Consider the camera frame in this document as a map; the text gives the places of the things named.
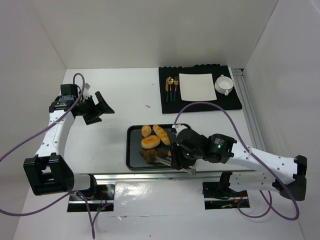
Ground metal tongs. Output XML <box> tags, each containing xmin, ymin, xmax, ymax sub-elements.
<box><xmin>155</xmin><ymin>157</ymin><xmax>196</xmax><ymax>176</ymax></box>

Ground chocolate croissant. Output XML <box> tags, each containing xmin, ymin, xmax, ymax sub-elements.
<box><xmin>139</xmin><ymin>148</ymin><xmax>164</xmax><ymax>165</ymax></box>

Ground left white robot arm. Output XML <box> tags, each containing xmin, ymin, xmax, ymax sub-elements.
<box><xmin>23</xmin><ymin>84</ymin><xmax>114</xmax><ymax>198</ymax></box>

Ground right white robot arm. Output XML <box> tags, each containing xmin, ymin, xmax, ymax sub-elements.
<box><xmin>170</xmin><ymin>124</ymin><xmax>307</xmax><ymax>201</ymax></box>

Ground striped long bread roll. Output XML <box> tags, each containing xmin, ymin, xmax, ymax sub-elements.
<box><xmin>152</xmin><ymin>124</ymin><xmax>171</xmax><ymax>146</ymax></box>

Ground glazed donut left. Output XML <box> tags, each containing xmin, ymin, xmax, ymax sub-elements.
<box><xmin>141</xmin><ymin>135</ymin><xmax>161</xmax><ymax>150</ymax></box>

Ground small round bun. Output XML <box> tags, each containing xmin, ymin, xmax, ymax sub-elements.
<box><xmin>141</xmin><ymin>125</ymin><xmax>152</xmax><ymax>138</ymax></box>

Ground black baking tray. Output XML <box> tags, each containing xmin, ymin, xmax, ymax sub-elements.
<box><xmin>125</xmin><ymin>124</ymin><xmax>176</xmax><ymax>171</ymax></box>

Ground black placemat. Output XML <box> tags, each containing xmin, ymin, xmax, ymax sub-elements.
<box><xmin>158</xmin><ymin>64</ymin><xmax>243</xmax><ymax>114</ymax></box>

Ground white square plate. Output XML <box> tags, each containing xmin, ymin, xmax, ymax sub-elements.
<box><xmin>179</xmin><ymin>73</ymin><xmax>217</xmax><ymax>102</ymax></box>

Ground white cup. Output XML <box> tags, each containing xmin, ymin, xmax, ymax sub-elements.
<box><xmin>214</xmin><ymin>75</ymin><xmax>235</xmax><ymax>96</ymax></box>

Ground gold knife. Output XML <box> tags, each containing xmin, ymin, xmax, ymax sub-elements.
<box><xmin>165</xmin><ymin>78</ymin><xmax>169</xmax><ymax>103</ymax></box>

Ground gold spoon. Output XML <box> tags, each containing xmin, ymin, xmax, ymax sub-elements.
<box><xmin>168</xmin><ymin>77</ymin><xmax>174</xmax><ymax>102</ymax></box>

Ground gold fork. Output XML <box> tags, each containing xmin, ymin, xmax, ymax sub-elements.
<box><xmin>173</xmin><ymin>76</ymin><xmax>179</xmax><ymax>103</ymax></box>

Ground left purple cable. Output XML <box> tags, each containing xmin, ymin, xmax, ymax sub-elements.
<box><xmin>0</xmin><ymin>73</ymin><xmax>113</xmax><ymax>240</ymax></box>

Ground purple cable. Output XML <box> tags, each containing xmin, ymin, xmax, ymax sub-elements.
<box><xmin>0</xmin><ymin>73</ymin><xmax>113</xmax><ymax>240</ymax></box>
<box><xmin>172</xmin><ymin>100</ymin><xmax>300</xmax><ymax>221</ymax></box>

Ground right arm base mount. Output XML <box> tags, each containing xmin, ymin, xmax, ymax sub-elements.
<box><xmin>202</xmin><ymin>182</ymin><xmax>250</xmax><ymax>210</ymax></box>

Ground aluminium front rail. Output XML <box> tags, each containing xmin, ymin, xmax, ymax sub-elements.
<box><xmin>93</xmin><ymin>171</ymin><xmax>229</xmax><ymax>182</ymax></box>

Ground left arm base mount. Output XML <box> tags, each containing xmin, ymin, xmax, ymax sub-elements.
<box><xmin>67</xmin><ymin>174</ymin><xmax>116</xmax><ymax>213</ymax></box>

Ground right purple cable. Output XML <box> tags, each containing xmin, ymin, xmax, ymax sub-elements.
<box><xmin>172</xmin><ymin>100</ymin><xmax>300</xmax><ymax>221</ymax></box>

